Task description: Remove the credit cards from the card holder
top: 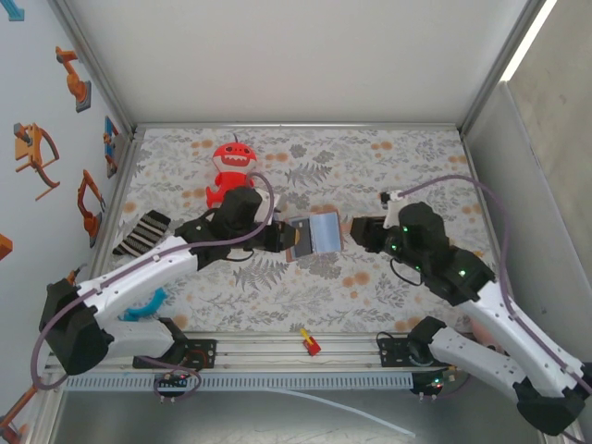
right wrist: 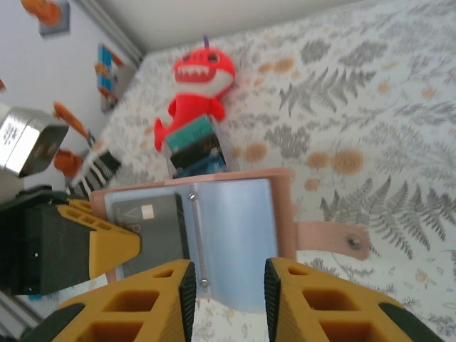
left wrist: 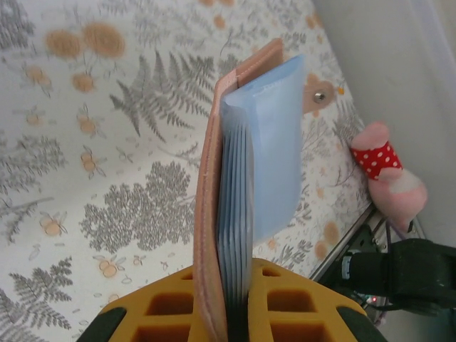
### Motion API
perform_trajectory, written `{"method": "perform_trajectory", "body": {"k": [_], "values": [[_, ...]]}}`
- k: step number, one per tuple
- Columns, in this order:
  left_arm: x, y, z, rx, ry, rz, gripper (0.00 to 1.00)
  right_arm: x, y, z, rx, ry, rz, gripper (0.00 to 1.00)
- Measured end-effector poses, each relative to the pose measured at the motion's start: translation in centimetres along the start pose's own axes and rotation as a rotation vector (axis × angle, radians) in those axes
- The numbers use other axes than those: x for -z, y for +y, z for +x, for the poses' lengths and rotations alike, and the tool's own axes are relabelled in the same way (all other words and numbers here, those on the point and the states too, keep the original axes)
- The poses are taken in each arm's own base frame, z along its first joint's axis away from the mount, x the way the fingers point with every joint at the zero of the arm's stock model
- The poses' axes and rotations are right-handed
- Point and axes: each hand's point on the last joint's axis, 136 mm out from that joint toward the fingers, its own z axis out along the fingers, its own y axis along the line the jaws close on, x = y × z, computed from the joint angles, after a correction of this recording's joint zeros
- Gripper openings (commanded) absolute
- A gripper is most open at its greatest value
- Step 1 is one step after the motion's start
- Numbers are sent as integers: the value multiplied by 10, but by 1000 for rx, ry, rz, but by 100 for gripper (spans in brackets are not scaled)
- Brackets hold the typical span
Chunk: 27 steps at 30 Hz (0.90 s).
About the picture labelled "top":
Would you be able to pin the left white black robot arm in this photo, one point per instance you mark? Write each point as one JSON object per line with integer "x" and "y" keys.
{"x": 139, "y": 273}

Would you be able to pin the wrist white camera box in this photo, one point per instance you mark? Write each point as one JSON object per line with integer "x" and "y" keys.
{"x": 393, "y": 198}
{"x": 266, "y": 208}

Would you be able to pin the aluminium frame side rail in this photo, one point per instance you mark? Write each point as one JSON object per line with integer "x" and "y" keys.
{"x": 111, "y": 222}

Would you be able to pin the red shark plush toy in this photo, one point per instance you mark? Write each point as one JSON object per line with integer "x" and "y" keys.
{"x": 231, "y": 157}

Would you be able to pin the white light strip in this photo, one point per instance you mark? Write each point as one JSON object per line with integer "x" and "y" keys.
{"x": 528, "y": 41}

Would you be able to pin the blue orange gantry wall sticker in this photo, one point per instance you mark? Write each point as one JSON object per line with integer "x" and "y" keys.
{"x": 110, "y": 143}

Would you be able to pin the black white striped sock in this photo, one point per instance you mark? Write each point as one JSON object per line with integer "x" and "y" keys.
{"x": 141, "y": 233}

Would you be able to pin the orange robot claw wall sticker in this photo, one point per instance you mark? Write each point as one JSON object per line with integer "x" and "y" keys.
{"x": 28, "y": 150}

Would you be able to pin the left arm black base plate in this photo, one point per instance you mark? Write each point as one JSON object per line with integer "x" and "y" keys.
{"x": 205, "y": 353}

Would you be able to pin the orange block wall sticker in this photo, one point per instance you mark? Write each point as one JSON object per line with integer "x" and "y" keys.
{"x": 4, "y": 247}

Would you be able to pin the white plastic tube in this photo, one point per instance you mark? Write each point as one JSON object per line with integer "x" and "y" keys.
{"x": 410, "y": 434}

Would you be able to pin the floral patterned tablecloth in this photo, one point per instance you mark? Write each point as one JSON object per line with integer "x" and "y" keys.
{"x": 416, "y": 148}

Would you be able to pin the aluminium frame long rail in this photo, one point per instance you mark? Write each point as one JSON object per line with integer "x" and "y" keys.
{"x": 277, "y": 358}

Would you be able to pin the aluminium frame post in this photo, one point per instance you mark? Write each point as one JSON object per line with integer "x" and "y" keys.
{"x": 95, "y": 65}
{"x": 501, "y": 65}

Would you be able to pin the aluminium frame thin rail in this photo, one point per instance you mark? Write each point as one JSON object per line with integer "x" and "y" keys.
{"x": 300, "y": 125}

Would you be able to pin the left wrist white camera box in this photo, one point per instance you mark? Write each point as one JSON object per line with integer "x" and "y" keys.
{"x": 266, "y": 208}

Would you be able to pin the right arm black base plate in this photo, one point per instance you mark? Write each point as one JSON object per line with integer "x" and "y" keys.
{"x": 390, "y": 356}

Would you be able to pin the small red yellow toy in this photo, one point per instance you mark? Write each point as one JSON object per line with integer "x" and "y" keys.
{"x": 311, "y": 344}

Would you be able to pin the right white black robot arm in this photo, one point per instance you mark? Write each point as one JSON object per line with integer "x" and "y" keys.
{"x": 509, "y": 324}

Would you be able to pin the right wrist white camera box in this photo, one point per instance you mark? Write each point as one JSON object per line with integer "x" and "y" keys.
{"x": 393, "y": 198}

